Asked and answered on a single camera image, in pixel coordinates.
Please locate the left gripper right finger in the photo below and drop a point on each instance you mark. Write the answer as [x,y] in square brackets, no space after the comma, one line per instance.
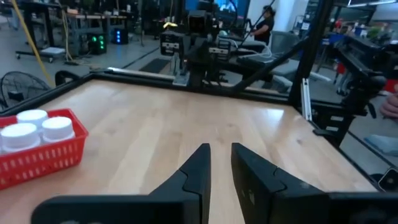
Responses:
[280,202]

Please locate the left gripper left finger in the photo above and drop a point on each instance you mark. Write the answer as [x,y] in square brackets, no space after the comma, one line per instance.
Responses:
[174,205]

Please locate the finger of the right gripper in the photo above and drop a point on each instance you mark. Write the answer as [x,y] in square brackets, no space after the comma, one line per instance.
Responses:
[192,56]
[206,56]

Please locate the white pill bottle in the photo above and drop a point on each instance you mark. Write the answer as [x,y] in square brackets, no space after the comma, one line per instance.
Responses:
[32,116]
[18,137]
[57,127]

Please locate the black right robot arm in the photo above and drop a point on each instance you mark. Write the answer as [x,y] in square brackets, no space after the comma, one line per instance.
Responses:
[197,76]

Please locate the red plastic basket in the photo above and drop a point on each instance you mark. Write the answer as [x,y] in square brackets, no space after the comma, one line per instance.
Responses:
[37,168]

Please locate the black floor mat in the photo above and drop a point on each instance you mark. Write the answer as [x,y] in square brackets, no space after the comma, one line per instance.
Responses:
[154,65]

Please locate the computer tower blue lights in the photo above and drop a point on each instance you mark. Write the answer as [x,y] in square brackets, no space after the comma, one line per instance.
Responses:
[119,36]

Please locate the blue display screen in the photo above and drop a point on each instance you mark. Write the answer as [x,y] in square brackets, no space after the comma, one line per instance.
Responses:
[230,6]

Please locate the person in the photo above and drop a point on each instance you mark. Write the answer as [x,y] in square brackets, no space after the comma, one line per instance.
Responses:
[265,28]

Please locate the computer tower green lights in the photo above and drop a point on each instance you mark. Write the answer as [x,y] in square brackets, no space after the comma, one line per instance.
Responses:
[96,43]

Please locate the grey office chair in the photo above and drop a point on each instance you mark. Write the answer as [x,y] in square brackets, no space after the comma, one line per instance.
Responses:
[284,43]

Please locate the silver aluminium bar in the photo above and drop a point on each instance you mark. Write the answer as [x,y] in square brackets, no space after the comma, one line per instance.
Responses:
[306,99]

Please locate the grey flat cart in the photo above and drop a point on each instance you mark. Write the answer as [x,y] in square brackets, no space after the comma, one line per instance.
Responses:
[53,50]

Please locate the person's leg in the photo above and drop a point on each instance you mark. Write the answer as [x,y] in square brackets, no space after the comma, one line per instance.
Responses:
[384,144]

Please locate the black metal stand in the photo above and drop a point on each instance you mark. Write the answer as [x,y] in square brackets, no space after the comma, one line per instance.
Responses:
[357,93]

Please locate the person's hand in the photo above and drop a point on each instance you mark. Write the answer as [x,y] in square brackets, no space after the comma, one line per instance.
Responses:
[390,105]

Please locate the black floor fan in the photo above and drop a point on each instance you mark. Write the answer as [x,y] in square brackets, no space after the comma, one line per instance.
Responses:
[18,90]

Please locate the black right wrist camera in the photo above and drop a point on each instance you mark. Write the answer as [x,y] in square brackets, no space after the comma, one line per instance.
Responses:
[197,21]

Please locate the black table frame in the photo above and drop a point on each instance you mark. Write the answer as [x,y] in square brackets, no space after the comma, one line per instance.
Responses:
[140,77]

